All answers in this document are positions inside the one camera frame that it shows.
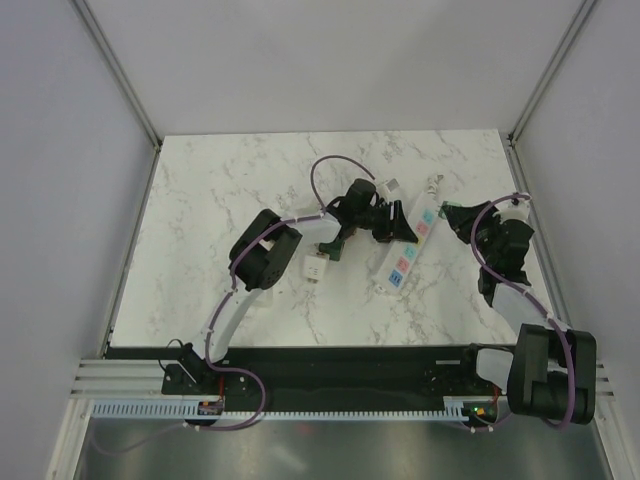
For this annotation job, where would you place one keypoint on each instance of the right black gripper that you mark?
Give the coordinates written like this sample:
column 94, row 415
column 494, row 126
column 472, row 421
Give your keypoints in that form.
column 461, row 219

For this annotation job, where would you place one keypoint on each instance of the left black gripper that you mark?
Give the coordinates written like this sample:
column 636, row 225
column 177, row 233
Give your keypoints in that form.
column 396, row 230

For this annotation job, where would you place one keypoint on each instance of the light green plug adapter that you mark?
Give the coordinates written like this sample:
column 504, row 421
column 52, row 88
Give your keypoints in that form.
column 447, row 206

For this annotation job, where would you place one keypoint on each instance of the green cube plug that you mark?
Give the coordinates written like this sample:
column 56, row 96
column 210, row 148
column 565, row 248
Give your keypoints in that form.
column 333, row 250

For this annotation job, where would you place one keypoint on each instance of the white cube plug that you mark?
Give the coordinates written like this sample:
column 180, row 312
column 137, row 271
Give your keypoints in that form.
column 314, row 266

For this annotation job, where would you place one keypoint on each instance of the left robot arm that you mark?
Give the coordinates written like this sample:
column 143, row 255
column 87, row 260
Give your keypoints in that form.
column 262, row 254

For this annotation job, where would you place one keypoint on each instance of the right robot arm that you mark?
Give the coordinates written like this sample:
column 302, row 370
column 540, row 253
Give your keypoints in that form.
column 550, row 372

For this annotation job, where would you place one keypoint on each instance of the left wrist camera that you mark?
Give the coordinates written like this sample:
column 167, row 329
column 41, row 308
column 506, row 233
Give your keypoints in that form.
column 390, row 187

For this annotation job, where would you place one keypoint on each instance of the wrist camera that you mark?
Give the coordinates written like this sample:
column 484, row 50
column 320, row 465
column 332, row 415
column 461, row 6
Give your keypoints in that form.
column 390, row 187
column 517, row 210

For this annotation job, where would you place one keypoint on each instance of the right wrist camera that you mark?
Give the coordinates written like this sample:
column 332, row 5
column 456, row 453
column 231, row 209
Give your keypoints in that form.
column 517, row 210

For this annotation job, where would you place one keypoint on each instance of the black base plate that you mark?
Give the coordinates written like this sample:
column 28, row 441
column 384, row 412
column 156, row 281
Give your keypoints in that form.
column 188, row 358

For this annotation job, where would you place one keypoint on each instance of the white cable duct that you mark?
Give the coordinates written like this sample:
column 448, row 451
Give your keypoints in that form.
column 176, row 409

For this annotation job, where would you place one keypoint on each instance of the aluminium frame rail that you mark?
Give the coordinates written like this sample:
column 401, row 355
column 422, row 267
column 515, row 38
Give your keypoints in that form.
column 115, row 380

